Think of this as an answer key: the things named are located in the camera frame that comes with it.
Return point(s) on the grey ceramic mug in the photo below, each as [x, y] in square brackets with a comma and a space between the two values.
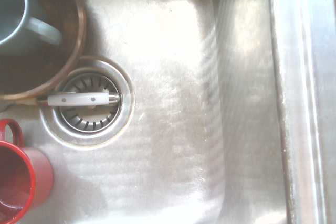
[15, 11]

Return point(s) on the brown wooden bowl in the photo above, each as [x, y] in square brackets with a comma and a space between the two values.
[67, 56]

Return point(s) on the stainless steel double sink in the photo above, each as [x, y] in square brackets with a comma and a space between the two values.
[170, 51]

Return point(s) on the red mug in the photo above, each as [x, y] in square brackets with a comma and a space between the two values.
[39, 171]

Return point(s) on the metal sink drain strainer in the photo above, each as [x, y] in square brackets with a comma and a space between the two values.
[124, 119]

